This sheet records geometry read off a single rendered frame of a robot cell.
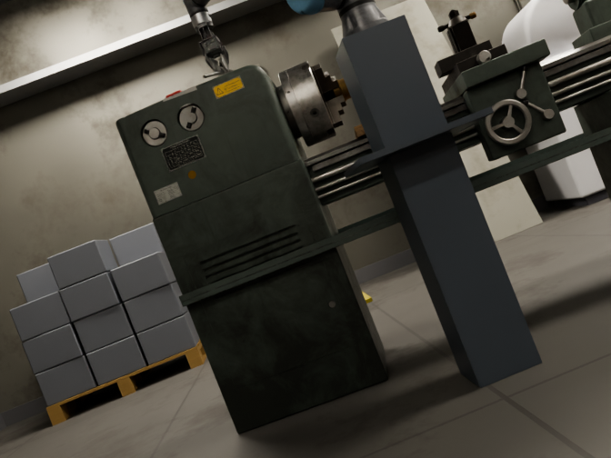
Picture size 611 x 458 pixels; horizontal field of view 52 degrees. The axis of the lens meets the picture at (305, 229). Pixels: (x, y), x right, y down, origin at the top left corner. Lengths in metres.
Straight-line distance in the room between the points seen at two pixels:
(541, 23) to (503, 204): 1.36
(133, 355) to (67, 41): 2.75
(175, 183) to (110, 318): 2.32
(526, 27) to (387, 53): 3.29
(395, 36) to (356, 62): 0.14
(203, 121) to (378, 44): 0.77
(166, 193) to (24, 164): 3.46
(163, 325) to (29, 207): 1.80
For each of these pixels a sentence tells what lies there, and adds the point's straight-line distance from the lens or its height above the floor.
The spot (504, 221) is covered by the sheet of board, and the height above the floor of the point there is 0.12.
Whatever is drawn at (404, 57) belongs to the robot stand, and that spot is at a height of 0.98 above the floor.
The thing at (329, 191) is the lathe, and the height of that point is 0.72.
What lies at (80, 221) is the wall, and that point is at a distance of 5.55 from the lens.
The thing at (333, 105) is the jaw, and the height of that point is 1.03.
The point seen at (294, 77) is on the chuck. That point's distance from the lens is 2.44.
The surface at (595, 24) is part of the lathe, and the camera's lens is 2.66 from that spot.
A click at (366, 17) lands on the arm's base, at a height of 1.14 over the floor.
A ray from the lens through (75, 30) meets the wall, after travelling 5.83.
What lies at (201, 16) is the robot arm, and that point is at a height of 1.51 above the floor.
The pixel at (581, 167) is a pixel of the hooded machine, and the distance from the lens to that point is 5.02.
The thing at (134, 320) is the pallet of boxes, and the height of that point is 0.46.
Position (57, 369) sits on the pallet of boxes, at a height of 0.34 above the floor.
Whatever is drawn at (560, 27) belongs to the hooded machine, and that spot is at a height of 1.30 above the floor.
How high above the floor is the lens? 0.63
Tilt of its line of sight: level
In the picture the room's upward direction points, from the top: 22 degrees counter-clockwise
